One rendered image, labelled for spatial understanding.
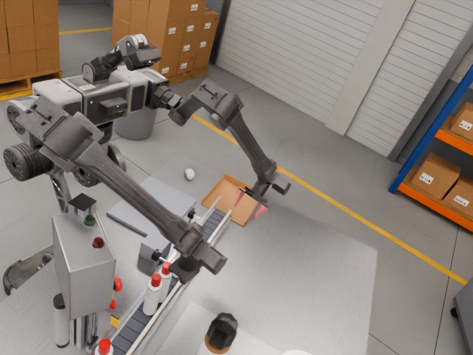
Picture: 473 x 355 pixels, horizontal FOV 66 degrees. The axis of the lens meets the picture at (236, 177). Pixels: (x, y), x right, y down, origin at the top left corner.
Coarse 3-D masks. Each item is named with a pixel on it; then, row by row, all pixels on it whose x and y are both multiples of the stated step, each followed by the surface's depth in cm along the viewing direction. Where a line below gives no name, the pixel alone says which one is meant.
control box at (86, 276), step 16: (64, 224) 83; (80, 224) 84; (96, 224) 85; (64, 240) 79; (80, 240) 80; (64, 256) 76; (80, 256) 77; (96, 256) 78; (112, 256) 80; (64, 272) 79; (80, 272) 76; (96, 272) 78; (112, 272) 81; (64, 288) 83; (80, 288) 79; (96, 288) 82; (112, 288) 86; (80, 304) 83; (96, 304) 86
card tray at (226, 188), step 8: (224, 176) 216; (216, 184) 207; (224, 184) 215; (232, 184) 217; (240, 184) 216; (216, 192) 207; (224, 192) 209; (232, 192) 211; (208, 200) 200; (224, 200) 203; (232, 200) 205; (240, 200) 207; (248, 200) 209; (208, 208) 195; (224, 208) 198; (232, 208) 200; (240, 208) 201; (248, 208) 203; (232, 216) 195; (240, 216) 197; (248, 216) 193; (240, 224) 192
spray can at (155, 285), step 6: (156, 276) 124; (150, 282) 126; (156, 282) 123; (162, 282) 128; (150, 288) 125; (156, 288) 125; (150, 294) 126; (156, 294) 127; (144, 300) 131; (150, 300) 128; (156, 300) 129; (144, 306) 132; (150, 306) 130; (156, 306) 133; (144, 312) 134; (150, 312) 133
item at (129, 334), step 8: (216, 208) 189; (216, 216) 185; (224, 216) 186; (208, 224) 179; (216, 224) 181; (208, 232) 175; (176, 280) 149; (160, 304) 139; (136, 312) 134; (128, 320) 131; (136, 320) 131; (144, 320) 132; (128, 328) 129; (136, 328) 129; (120, 336) 126; (128, 336) 126; (136, 336) 127; (144, 336) 128; (112, 344) 123; (120, 344) 124; (128, 344) 124; (120, 352) 122
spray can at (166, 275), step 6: (168, 264) 129; (162, 270) 130; (168, 270) 129; (162, 276) 130; (168, 276) 130; (168, 282) 132; (162, 288) 133; (168, 288) 136; (162, 294) 136; (162, 300) 138
